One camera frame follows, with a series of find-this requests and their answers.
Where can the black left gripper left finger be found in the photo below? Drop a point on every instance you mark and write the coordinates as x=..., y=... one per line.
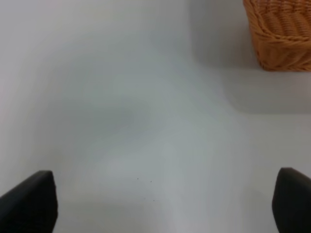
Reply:
x=31, y=206

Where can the orange wicker basket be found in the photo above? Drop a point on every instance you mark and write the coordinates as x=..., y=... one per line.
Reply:
x=281, y=33

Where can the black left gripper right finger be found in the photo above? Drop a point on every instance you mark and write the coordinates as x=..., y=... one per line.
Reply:
x=291, y=203

